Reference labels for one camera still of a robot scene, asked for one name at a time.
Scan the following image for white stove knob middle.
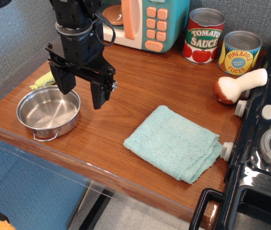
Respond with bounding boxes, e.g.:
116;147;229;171
235;100;247;118

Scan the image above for small steel pot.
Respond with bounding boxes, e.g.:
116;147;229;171
16;85;81;142

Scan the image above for pineapple slices can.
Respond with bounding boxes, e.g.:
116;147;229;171
218;31;262;76

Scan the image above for white stove knob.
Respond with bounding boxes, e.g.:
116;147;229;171
235;100;247;118
220;142;234;161
243;90;250;99

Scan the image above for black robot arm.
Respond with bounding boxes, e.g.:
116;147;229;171
45;0;117;109

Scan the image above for white stove knob upper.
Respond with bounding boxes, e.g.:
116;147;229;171
243;90;250;99

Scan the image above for tomato sauce can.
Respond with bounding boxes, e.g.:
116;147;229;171
183;8;226;64

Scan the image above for black toy stove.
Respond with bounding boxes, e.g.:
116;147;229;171
190;46;271;230

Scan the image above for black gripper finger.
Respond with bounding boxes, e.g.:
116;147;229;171
49;61;76;94
90;80;111;110

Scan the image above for light blue folded cloth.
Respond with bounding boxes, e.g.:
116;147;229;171
124;105;222;184

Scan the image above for white stove knob lower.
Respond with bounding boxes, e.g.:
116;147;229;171
220;142;234;161

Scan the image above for orange plush object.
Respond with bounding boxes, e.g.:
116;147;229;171
0;220;15;230

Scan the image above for teal toy microwave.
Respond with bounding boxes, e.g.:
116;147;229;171
99;0;190;53

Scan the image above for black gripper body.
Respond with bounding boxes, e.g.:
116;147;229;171
45;19;116;91

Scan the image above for spoon with green handle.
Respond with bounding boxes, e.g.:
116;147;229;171
30;72;55;90

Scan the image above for black cable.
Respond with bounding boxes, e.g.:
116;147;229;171
93;11;116;47

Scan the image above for brown white plush mushroom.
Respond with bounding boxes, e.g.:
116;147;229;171
213;68;268;105

